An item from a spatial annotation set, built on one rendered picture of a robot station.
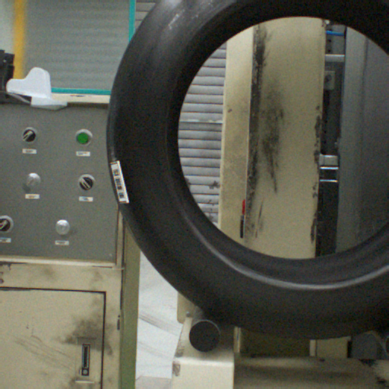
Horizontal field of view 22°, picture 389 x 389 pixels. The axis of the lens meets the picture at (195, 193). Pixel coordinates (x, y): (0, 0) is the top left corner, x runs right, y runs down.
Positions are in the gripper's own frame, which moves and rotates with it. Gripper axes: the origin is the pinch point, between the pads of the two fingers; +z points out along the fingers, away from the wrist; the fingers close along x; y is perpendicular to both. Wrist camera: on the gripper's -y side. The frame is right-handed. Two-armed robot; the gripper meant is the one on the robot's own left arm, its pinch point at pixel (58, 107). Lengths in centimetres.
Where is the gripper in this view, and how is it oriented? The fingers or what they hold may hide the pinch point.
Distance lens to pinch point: 152.5
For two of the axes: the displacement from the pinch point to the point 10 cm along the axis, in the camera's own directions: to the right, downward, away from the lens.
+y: 1.6, -9.9, -0.6
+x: 0.4, -0.5, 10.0
